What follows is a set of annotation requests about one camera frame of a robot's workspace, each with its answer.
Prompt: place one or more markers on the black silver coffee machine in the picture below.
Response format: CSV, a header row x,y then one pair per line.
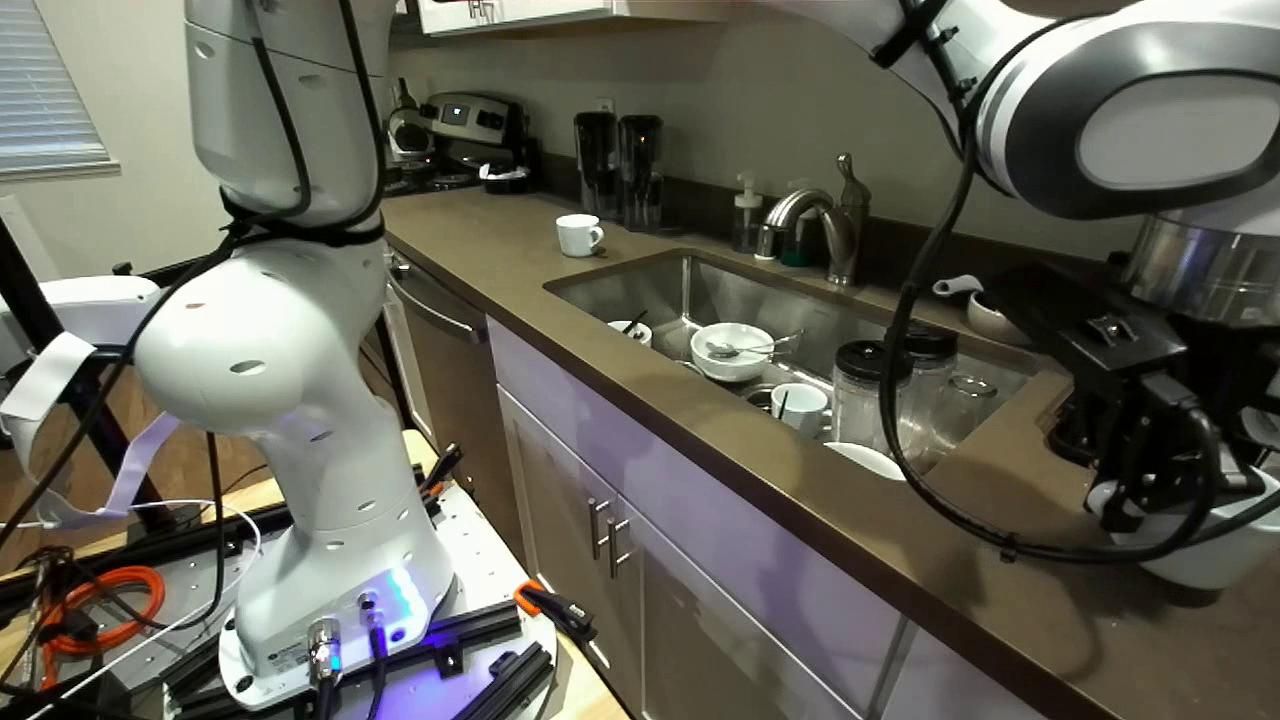
x,y
475,124

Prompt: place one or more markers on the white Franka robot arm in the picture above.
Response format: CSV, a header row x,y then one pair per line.
x,y
294,347

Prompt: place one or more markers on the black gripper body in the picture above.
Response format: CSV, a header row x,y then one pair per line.
x,y
1144,407

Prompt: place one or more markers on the green soap dispenser white pump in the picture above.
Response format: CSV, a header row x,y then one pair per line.
x,y
746,225

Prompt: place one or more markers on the small white cup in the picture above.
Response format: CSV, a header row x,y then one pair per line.
x,y
803,410

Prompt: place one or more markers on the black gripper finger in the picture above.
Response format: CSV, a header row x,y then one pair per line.
x,y
1240,467
1148,481

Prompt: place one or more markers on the wide white bowl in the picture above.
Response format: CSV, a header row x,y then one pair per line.
x,y
729,367

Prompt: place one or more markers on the tall black canister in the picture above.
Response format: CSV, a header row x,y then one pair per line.
x,y
642,165
594,161

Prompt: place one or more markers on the white ceramic mug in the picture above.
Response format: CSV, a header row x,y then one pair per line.
x,y
577,236
1225,554

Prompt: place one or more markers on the stainless steel sink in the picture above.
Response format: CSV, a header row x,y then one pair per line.
x,y
773,294

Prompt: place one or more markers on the white plate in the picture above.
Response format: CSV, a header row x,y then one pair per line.
x,y
866,460

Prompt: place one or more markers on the dark dishwasher front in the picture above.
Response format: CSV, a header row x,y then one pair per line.
x,y
445,387

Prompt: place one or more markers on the white upper cabinets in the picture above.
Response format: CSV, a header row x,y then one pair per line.
x,y
520,12

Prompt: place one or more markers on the clear jar black lid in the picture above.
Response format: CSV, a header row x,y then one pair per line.
x,y
872,403

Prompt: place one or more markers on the window blind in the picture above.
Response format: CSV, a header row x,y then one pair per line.
x,y
46,81

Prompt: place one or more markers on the steel spoon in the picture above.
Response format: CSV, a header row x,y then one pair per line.
x,y
746,347

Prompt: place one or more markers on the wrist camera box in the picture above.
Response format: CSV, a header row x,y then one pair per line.
x,y
1106,325

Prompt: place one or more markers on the black aluminium rails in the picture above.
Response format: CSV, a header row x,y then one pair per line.
x,y
452,627

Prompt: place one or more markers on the brushed steel faucet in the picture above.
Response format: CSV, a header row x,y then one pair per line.
x,y
803,201

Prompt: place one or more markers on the grey lower cabinet fronts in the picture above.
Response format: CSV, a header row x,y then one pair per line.
x,y
746,532

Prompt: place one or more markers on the small white dish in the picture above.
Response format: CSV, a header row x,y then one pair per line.
x,y
631,328

